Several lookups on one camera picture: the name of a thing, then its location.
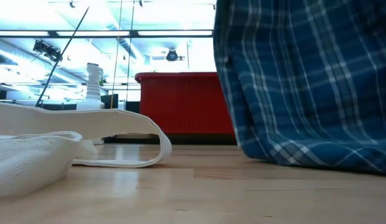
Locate blue plaid pajama pants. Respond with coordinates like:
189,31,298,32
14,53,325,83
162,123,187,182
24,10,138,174
212,0,386,175

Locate red plastic laundry bin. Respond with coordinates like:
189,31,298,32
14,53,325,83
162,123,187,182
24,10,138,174
134,72,237,136

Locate light wooden desk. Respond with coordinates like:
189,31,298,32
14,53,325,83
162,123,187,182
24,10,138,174
104,133,237,146

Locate white spray bottle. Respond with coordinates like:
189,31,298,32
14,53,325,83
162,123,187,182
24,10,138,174
75,62,106,146

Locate cream canvas tote bag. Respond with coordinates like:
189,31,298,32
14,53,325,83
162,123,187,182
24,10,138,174
0,101,173,198

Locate round black ceiling camera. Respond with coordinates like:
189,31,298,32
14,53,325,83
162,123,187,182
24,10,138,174
165,48,179,63

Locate thin hanging cord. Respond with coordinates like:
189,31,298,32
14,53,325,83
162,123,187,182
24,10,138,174
110,0,123,109

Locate long black cable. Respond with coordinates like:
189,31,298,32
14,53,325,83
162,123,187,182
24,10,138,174
35,5,90,108

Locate black ceiling camera rig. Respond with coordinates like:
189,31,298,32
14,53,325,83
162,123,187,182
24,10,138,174
32,39,64,63

